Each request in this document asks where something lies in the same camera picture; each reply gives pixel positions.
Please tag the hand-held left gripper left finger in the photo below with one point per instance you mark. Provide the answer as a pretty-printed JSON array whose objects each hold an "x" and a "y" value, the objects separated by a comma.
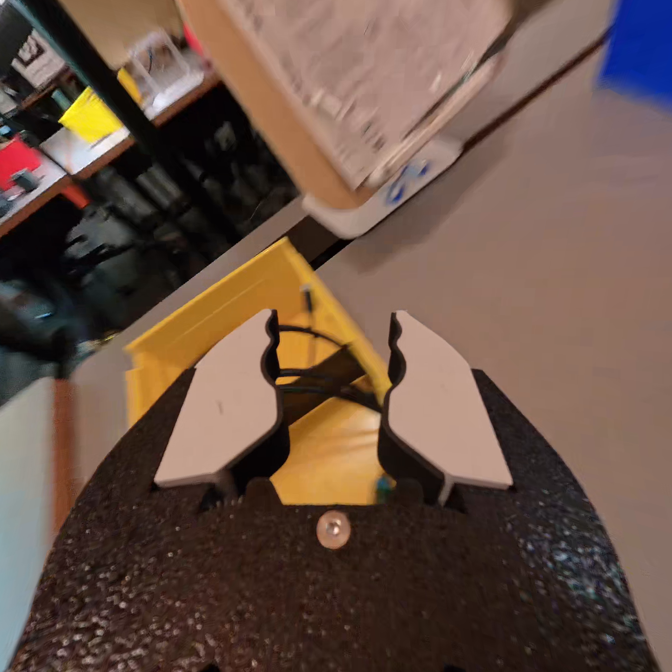
[{"x": 225, "y": 409}]

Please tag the yellow box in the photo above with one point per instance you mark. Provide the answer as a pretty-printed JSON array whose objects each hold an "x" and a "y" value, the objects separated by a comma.
[{"x": 92, "y": 118}]

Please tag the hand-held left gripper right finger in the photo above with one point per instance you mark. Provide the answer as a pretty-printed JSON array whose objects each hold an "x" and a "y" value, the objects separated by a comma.
[{"x": 446, "y": 414}]

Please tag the black metal post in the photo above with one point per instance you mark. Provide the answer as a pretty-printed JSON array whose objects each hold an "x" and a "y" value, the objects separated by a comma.
[{"x": 120, "y": 99}]

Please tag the red box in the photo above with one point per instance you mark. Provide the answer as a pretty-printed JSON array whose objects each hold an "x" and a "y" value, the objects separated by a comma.
[{"x": 15, "y": 162}]

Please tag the white paper sheet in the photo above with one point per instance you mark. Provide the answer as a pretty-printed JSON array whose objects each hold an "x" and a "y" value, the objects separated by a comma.
[{"x": 367, "y": 68}]

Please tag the blue plastic bin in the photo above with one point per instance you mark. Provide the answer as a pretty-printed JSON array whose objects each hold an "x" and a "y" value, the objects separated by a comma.
[{"x": 640, "y": 47}]

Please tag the wooden shelf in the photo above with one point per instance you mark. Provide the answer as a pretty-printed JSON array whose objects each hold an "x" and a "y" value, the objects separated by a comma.
[{"x": 94, "y": 157}]

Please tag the blue usb port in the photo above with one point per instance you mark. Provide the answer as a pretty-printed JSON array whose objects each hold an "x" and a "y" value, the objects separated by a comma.
[
  {"x": 398, "y": 191},
  {"x": 419, "y": 170}
]

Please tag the yellow plastic bin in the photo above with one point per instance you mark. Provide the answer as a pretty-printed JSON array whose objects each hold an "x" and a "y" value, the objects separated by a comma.
[{"x": 336, "y": 451}]

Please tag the clear plastic box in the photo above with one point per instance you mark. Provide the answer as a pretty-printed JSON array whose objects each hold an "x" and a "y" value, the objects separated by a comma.
[{"x": 165, "y": 68}]

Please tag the cardboard box with label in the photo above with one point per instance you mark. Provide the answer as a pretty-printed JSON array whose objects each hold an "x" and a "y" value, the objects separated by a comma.
[{"x": 273, "y": 131}]

